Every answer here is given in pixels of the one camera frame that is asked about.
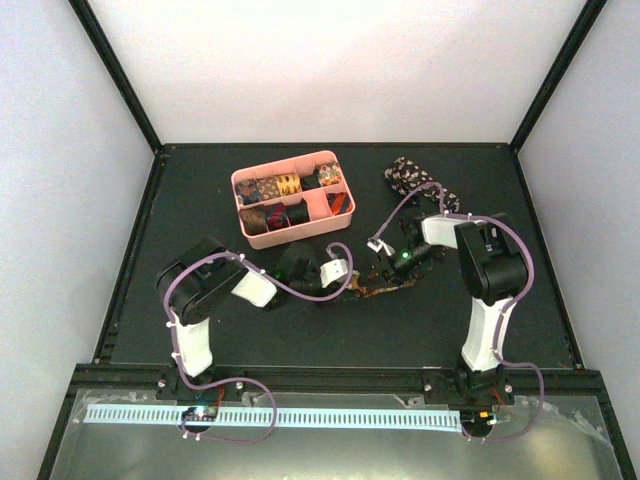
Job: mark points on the light blue slotted strip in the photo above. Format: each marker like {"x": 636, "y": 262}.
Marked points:
{"x": 311, "y": 418}

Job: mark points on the blue floral rolled tie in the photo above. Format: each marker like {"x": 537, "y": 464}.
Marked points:
{"x": 247, "y": 192}

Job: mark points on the black floral tie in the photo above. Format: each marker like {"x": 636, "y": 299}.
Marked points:
{"x": 403, "y": 176}

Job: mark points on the brown paisley rolled tie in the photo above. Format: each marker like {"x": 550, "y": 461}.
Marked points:
{"x": 268, "y": 188}

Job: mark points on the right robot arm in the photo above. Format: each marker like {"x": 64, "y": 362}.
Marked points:
{"x": 497, "y": 271}

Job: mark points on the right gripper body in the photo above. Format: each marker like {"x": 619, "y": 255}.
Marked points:
{"x": 399, "y": 268}

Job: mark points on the brown green patterned tie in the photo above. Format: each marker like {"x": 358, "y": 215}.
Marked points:
{"x": 375, "y": 283}

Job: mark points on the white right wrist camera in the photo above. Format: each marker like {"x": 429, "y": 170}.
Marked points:
{"x": 380, "y": 247}

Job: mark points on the clear acrylic sheet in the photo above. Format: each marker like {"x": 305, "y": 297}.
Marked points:
{"x": 564, "y": 437}

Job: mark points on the left black frame post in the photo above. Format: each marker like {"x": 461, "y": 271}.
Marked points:
{"x": 99, "y": 39}

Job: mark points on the yellow black rolled tie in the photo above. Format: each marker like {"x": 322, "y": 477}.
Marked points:
{"x": 288, "y": 184}

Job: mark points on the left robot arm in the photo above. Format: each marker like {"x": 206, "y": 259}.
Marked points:
{"x": 192, "y": 285}

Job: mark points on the red navy rolled tie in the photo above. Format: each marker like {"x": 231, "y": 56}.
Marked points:
{"x": 276, "y": 217}

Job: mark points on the black frame post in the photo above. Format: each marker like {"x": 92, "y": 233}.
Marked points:
{"x": 99, "y": 39}
{"x": 578, "y": 33}

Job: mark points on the white red floral rolled tie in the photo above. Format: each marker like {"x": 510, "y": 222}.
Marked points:
{"x": 328, "y": 174}

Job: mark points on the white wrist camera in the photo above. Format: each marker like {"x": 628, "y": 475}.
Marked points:
{"x": 380, "y": 247}
{"x": 336, "y": 270}

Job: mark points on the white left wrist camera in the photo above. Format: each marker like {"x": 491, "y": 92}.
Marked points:
{"x": 336, "y": 270}

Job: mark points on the black aluminium mounting rail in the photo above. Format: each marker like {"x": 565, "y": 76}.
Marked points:
{"x": 440, "y": 385}

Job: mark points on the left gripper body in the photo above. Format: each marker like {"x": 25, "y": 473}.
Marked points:
{"x": 298, "y": 284}

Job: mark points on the red striped rolled tie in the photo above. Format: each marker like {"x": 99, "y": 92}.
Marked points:
{"x": 339, "y": 203}

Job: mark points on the right black frame post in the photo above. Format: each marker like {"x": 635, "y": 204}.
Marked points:
{"x": 578, "y": 33}

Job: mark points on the pink divided organizer box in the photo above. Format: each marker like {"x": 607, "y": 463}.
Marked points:
{"x": 322, "y": 221}

